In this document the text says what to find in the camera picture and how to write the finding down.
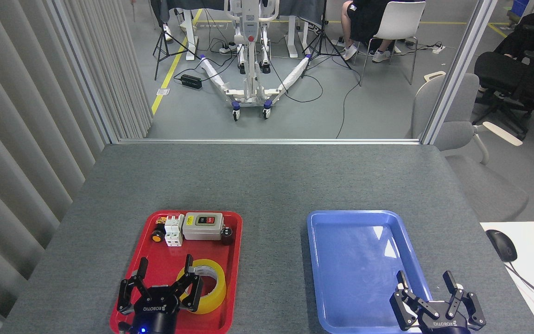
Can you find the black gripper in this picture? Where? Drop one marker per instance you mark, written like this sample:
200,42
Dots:
443,320
155,308

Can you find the yellow tape roll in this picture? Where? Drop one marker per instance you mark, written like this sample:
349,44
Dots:
218,284

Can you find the red plastic tray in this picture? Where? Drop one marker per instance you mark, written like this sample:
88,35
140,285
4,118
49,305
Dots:
165,260

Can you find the yellow push button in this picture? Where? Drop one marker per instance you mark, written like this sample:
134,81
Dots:
157,237

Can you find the white circuit breaker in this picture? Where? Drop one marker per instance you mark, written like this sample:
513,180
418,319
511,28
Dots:
173,232

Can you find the dark round push button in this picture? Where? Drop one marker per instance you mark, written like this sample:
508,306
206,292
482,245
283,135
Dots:
226,236

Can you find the black computer mouse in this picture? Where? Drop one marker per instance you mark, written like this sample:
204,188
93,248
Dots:
502,246

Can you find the blue plastic tray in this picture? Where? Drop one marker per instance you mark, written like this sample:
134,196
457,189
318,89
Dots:
350,260

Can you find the grey office chair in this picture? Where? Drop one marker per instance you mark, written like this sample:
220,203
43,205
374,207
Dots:
480,185

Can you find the black power adapter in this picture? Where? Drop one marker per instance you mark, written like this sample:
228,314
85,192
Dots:
191,81

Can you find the black office chair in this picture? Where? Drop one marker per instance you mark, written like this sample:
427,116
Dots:
503,74

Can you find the black tripod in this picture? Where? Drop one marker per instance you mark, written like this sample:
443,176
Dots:
325,28
162,44

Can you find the white power strip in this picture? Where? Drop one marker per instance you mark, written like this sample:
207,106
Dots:
438,48

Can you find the white wheeled stand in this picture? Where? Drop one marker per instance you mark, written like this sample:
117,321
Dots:
250,28

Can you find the white chair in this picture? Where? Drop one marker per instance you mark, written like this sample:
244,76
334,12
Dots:
403,21

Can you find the blue bin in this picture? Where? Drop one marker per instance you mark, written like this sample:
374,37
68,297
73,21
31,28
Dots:
520,6

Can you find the small orange black switch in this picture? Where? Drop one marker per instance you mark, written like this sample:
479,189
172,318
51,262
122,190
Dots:
161,220

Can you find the grey two-button switch box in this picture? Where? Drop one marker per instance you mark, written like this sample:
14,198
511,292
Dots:
202,233

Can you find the silver table edge rail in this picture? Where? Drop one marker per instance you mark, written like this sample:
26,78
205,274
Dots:
267,141

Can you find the silver post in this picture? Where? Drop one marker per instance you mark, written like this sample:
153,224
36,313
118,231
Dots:
458,74

